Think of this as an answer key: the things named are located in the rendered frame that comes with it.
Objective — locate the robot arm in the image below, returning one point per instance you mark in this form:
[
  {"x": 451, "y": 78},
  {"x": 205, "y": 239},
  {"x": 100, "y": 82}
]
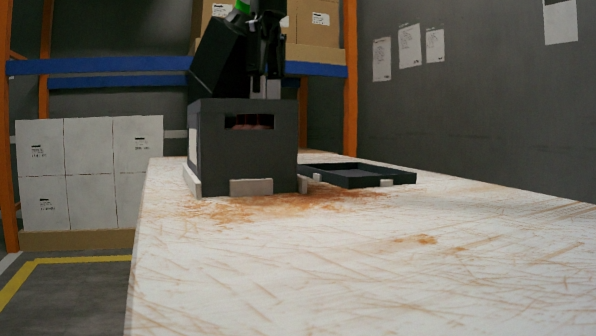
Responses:
[{"x": 239, "y": 15}]

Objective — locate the dark grey crate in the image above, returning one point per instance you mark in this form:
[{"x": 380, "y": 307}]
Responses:
[{"x": 220, "y": 155}]

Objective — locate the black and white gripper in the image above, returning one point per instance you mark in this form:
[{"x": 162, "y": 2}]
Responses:
[{"x": 267, "y": 13}]

